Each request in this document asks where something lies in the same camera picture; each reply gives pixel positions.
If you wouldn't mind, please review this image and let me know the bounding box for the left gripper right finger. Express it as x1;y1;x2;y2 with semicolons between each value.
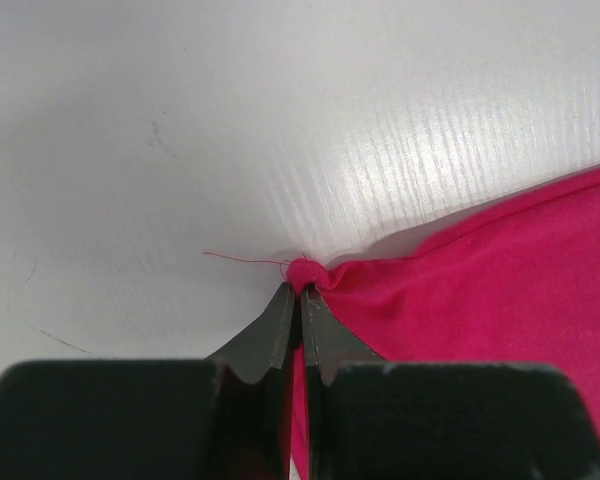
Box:
300;284;384;479

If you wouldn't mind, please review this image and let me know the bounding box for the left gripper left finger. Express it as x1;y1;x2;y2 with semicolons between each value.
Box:
202;283;296;479

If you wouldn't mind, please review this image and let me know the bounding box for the pink t shirt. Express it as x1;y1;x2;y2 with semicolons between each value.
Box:
202;159;600;480

